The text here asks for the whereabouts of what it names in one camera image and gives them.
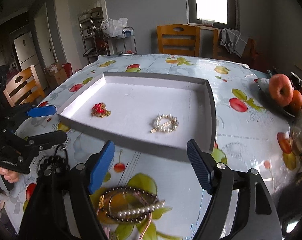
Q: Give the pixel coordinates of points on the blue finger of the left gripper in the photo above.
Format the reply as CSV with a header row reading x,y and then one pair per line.
x,y
47,140
36,112

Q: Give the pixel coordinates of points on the white refrigerator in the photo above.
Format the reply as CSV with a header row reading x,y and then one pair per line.
x,y
27,56

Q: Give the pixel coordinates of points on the wooden chair left side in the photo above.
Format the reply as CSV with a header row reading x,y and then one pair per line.
x,y
24,87

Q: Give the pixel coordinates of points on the gold bangle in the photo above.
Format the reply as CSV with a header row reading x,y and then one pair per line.
x,y
121,198

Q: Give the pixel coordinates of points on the white plastic bag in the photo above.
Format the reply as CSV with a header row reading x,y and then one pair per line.
x,y
113,28

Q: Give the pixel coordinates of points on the white shallow cardboard tray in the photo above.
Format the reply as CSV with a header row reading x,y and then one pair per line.
x,y
135,100

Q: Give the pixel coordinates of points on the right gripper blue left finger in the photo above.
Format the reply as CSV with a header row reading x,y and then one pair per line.
x,y
99,165

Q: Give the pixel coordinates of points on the dark shelving unit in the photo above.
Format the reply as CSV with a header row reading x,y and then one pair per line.
x,y
92,36

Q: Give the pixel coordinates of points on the wooden chair by window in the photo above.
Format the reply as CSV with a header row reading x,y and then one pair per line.
x,y
178,39

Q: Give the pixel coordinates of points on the pearl bar hair clip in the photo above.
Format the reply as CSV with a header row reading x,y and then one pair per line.
x,y
141,210

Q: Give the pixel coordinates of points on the wooden chair with clothes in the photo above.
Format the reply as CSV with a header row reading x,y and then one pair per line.
x,y
221,53

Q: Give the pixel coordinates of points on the red bead gold brooch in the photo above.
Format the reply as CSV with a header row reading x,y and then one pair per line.
x,y
99,110

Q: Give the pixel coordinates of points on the glass jar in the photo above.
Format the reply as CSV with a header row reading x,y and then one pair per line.
x,y
301,134

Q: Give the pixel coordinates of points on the large red apple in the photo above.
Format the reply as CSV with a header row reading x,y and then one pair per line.
x,y
281,89

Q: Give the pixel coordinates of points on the cardboard box on floor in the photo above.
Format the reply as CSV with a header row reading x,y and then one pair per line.
x,y
55,75

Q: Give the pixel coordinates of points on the left hand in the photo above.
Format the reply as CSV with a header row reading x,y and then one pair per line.
x,y
10,176

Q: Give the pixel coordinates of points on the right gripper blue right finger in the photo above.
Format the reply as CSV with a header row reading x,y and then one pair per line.
x,y
202,167

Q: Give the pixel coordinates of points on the metal wire rack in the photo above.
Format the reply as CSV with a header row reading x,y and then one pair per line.
x,y
122,44

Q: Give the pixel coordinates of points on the small orange fruit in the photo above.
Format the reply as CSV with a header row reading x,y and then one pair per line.
x,y
296,102

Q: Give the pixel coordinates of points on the back window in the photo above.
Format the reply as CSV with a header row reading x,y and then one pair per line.
x,y
213,13

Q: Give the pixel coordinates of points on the grey clothes on chair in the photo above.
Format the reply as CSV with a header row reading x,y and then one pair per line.
x,y
233,41

